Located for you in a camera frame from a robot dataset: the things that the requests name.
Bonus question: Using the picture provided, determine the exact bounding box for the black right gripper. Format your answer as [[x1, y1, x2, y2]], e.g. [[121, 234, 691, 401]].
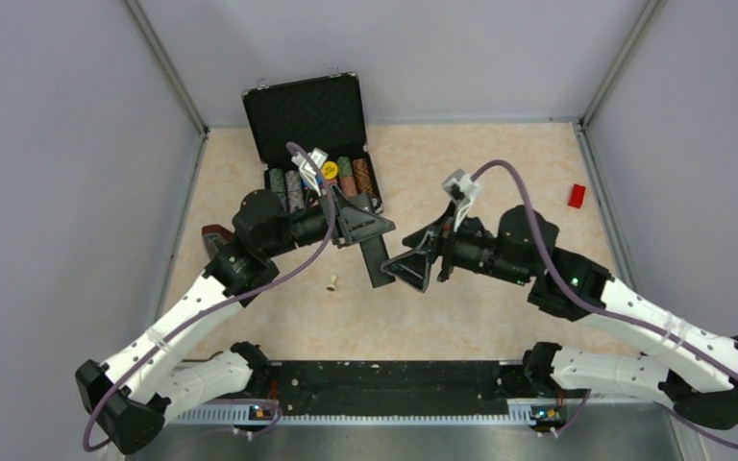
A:
[[381, 199, 530, 291]]

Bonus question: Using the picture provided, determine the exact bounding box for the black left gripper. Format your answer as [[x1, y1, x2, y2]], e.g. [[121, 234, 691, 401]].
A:
[[264, 182, 396, 257]]

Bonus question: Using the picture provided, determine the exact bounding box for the black remote with buttons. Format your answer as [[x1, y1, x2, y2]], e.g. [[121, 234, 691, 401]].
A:
[[359, 235, 396, 288]]

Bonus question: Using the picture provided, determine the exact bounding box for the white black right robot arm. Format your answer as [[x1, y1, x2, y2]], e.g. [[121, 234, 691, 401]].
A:
[[381, 206, 738, 430]]

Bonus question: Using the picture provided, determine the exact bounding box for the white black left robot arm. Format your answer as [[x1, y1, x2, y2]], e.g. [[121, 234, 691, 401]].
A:
[[75, 187, 396, 460]]

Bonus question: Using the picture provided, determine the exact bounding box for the yellow poker chip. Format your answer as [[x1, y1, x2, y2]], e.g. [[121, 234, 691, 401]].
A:
[[321, 161, 338, 181]]

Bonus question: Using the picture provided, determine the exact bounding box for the black poker chip case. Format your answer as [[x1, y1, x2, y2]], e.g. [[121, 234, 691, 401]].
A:
[[241, 72, 384, 214]]

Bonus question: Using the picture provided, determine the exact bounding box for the brown wooden card holder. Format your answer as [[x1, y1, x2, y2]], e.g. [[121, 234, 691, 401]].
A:
[[201, 224, 234, 260]]

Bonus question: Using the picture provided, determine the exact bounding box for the red toy brick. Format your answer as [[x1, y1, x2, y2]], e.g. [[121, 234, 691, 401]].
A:
[[567, 183, 587, 209]]

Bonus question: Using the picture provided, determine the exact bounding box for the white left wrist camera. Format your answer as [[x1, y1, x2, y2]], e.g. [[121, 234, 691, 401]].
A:
[[292, 148, 329, 195]]

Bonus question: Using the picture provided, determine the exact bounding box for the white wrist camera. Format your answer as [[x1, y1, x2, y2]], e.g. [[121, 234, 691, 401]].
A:
[[442, 169, 481, 231], [292, 148, 329, 195]]

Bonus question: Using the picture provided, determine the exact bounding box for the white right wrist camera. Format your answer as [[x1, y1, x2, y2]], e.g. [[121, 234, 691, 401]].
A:
[[442, 169, 481, 231]]

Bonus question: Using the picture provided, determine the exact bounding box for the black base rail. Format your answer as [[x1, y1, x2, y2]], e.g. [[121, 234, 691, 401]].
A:
[[222, 360, 569, 433]]

